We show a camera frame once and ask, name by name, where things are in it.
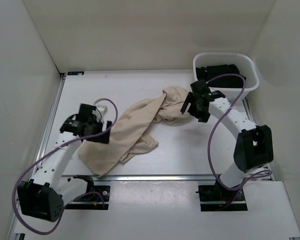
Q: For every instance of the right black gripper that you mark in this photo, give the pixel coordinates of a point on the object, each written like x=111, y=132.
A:
x=203, y=116

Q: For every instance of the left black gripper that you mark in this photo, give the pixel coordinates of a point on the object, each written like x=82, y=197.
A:
x=104, y=138

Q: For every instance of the beige trousers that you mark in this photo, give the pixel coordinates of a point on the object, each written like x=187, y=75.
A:
x=129, y=137

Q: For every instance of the white plastic basket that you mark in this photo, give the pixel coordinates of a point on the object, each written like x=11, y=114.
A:
x=245, y=66

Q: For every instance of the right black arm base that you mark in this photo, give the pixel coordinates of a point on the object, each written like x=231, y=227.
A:
x=214, y=198

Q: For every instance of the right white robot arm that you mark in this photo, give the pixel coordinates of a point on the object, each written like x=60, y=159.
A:
x=254, y=143

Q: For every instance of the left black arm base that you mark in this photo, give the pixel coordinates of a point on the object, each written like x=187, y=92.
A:
x=97, y=199

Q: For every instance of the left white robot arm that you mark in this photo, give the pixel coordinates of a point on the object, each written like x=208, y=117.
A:
x=46, y=193

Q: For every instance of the black trousers in basket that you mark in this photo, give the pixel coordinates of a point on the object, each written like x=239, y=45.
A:
x=221, y=76

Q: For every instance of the blue corner label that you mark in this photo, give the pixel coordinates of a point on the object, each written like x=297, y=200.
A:
x=75, y=73

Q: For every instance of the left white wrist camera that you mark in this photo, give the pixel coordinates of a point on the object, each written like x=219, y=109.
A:
x=101, y=110

